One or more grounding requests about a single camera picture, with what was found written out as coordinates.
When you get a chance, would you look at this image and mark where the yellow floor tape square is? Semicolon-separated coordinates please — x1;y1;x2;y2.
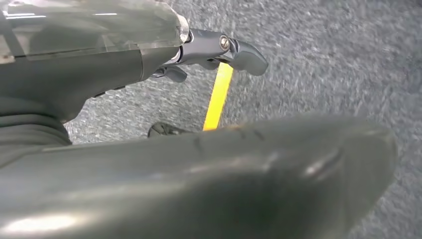
202;62;234;132

